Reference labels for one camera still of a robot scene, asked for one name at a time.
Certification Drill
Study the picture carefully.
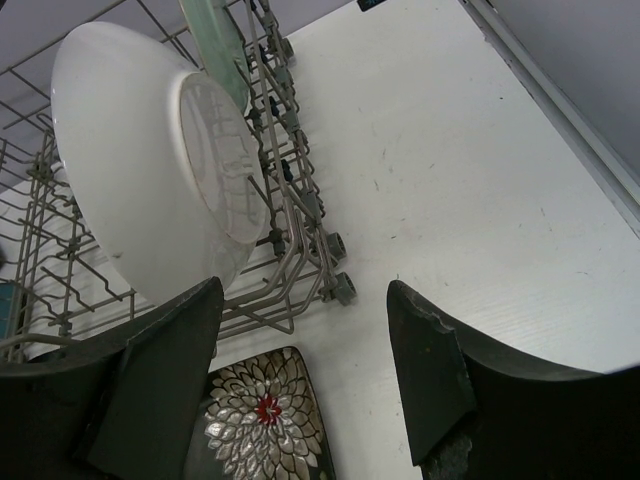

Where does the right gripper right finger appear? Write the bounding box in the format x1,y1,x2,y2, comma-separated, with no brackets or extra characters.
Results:
387,280,639,479

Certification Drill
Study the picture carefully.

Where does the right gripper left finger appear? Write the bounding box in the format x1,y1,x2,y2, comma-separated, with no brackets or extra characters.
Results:
1,277,223,479

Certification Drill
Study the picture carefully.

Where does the black floral square plate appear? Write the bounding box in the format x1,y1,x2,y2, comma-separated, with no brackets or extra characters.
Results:
182,346,336,480

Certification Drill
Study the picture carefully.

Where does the teal square plate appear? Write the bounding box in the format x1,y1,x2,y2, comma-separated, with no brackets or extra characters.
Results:
0,281,21,340

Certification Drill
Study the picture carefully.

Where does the pale green plate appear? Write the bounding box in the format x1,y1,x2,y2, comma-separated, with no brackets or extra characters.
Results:
180,0,250,113

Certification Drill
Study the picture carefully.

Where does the right black table label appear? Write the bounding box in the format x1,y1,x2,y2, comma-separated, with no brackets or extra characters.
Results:
356,0,385,12

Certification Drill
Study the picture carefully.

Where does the grey wire dish rack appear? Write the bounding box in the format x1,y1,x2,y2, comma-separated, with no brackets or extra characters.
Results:
1,1,356,363

